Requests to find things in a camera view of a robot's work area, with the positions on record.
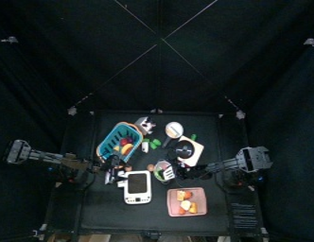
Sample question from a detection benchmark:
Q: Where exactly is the white ball object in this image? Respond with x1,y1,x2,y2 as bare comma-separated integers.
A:
161,121,185,148

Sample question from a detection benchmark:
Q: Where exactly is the white card reader device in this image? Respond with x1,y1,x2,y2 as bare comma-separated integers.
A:
117,170,153,205

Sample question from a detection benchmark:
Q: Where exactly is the pink cutting board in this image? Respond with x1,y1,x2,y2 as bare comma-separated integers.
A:
166,186,209,217

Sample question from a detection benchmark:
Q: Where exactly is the green toy leafy vegetable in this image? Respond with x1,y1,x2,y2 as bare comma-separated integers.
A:
147,138,163,150

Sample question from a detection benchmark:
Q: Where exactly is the orange toy fruit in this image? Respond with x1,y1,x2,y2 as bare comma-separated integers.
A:
121,143,135,156

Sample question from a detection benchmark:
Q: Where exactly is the black toy pot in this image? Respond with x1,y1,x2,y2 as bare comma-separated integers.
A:
174,140,196,160

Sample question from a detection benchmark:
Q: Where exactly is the blue basket with orange rim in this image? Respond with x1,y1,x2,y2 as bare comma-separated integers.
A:
95,121,145,164

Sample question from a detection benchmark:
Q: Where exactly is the white toy spatula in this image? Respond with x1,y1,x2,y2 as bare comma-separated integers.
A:
162,166,177,182

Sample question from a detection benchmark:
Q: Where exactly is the white rice ball toy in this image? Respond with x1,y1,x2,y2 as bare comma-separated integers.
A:
179,199,192,212

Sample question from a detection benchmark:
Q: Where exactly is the clear bowl with toy food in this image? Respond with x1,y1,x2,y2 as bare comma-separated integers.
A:
151,159,177,183

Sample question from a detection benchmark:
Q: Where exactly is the black and white toy carton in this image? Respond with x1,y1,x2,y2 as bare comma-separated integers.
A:
134,115,158,135

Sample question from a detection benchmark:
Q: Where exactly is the red toy fruit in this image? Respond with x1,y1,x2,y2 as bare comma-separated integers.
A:
119,136,134,147

